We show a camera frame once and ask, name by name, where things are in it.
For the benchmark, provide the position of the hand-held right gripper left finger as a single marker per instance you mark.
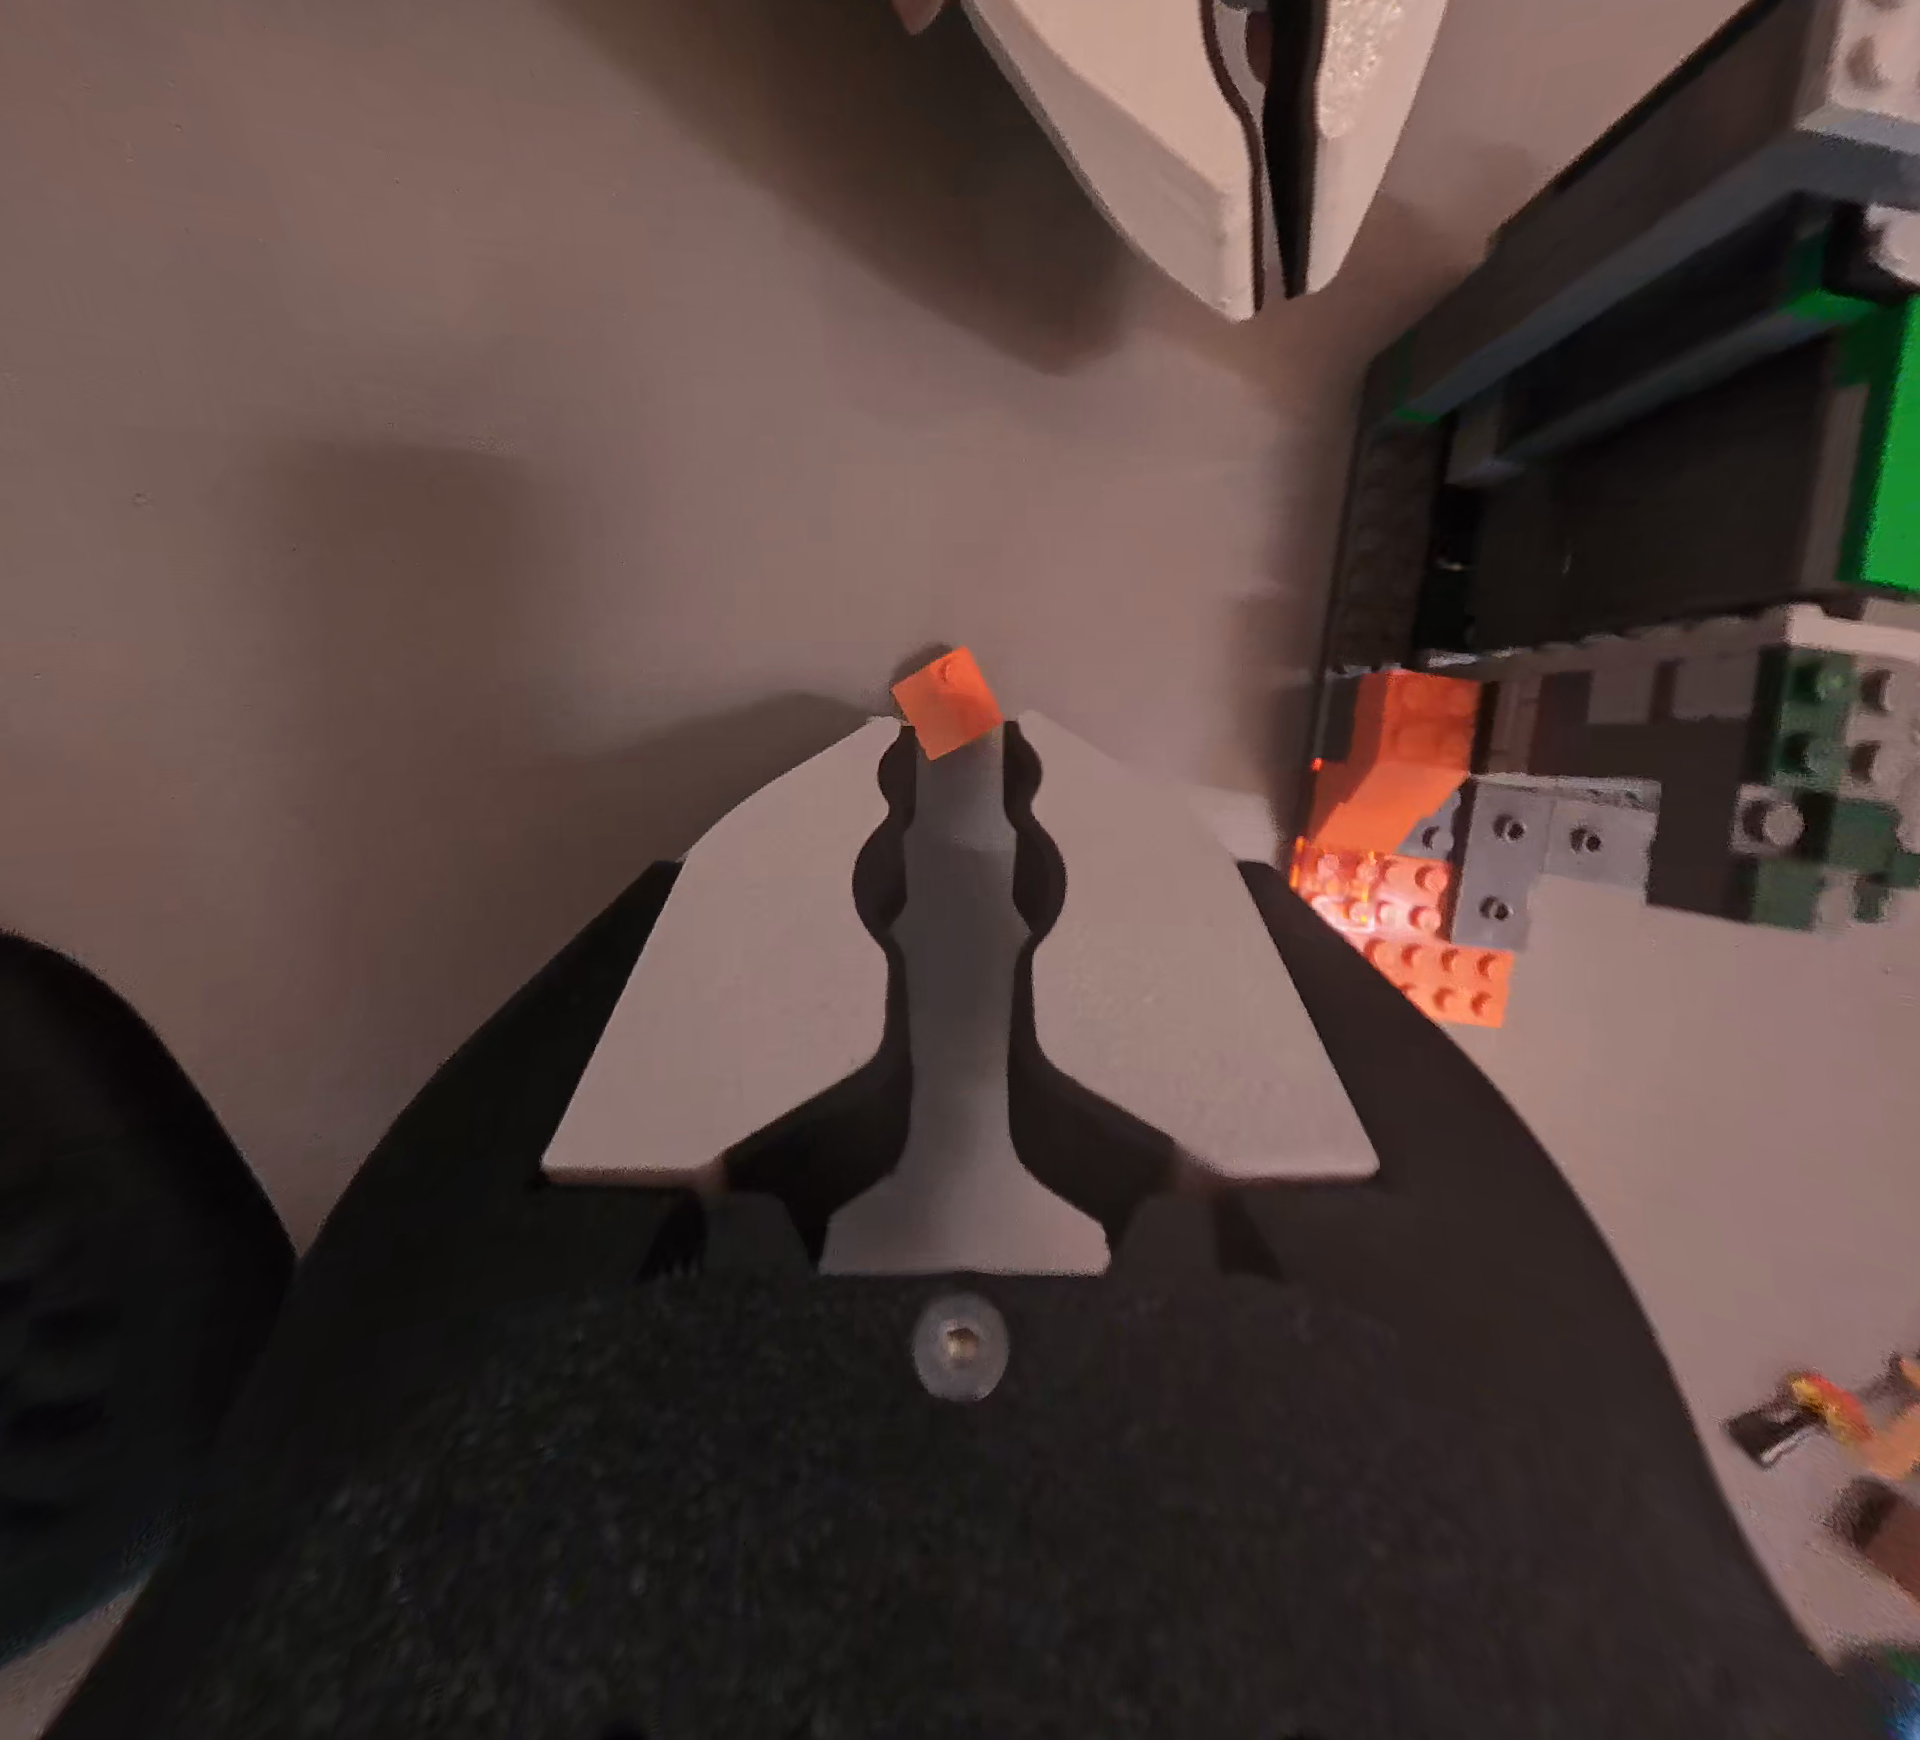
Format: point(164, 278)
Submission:
point(734, 1008)

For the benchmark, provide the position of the brown lego block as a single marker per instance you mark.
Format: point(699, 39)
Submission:
point(1885, 1523)

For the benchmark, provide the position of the small orange lego brick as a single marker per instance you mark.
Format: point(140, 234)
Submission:
point(947, 703)

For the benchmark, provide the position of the grey tan lego building model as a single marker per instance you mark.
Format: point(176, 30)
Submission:
point(1650, 496)

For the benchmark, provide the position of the lego torch piece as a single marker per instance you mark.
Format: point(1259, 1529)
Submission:
point(1794, 1419)

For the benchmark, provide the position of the grey desk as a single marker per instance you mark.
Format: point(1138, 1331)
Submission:
point(450, 269)

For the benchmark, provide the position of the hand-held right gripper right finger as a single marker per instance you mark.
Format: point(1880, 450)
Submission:
point(1184, 1008)

